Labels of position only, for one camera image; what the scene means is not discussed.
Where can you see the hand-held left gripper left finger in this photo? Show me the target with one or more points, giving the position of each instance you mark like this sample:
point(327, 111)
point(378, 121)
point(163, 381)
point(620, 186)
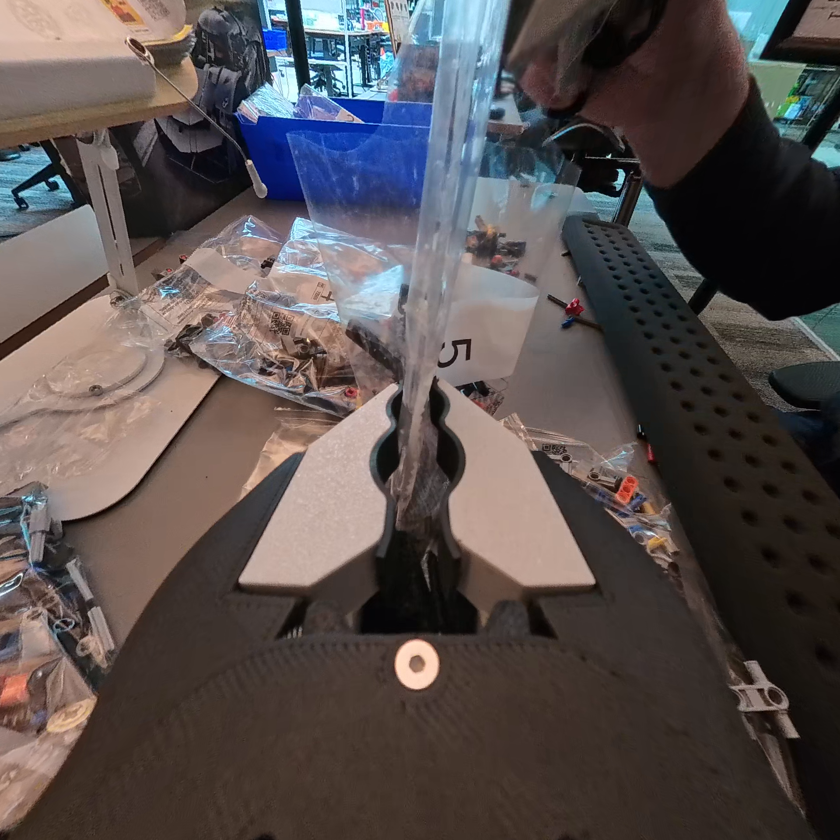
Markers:
point(315, 525)

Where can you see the black clamp with metal rod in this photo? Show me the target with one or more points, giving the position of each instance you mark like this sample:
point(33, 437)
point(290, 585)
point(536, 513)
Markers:
point(590, 157)

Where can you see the lego instruction booklet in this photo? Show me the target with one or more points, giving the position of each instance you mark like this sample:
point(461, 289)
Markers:
point(52, 23)

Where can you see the blue plastic bin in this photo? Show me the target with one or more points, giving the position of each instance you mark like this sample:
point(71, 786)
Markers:
point(269, 157)

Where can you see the dark lego set box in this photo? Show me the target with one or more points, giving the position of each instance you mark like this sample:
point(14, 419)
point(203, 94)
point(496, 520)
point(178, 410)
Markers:
point(210, 98)

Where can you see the black framed sign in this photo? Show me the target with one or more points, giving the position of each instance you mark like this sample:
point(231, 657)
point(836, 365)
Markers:
point(807, 33)

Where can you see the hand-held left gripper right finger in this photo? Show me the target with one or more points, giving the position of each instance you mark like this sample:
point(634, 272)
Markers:
point(518, 525)

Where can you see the small open parts bag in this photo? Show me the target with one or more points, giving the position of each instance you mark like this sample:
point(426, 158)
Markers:
point(623, 499)

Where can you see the person's right hand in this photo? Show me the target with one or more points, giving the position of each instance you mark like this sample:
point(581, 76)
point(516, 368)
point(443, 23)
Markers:
point(695, 98)

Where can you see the person's right forearm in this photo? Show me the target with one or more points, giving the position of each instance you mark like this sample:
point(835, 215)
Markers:
point(748, 216)

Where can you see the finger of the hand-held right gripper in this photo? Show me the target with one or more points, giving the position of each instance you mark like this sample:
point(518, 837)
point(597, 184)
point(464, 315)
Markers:
point(544, 33)

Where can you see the person's leg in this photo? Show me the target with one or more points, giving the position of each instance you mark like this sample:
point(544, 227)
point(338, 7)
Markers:
point(817, 439)

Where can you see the black office chair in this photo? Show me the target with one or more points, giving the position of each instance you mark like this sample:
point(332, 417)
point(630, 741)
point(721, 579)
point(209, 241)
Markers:
point(39, 177)
point(807, 384)

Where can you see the dark perforated panel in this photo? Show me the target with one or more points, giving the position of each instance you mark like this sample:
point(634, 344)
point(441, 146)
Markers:
point(722, 472)

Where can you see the white rod with ball end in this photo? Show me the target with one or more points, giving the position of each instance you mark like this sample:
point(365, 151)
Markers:
point(260, 187)

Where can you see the clear lego parts bag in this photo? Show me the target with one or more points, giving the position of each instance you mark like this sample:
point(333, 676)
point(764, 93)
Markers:
point(289, 354)
point(39, 590)
point(367, 197)
point(216, 269)

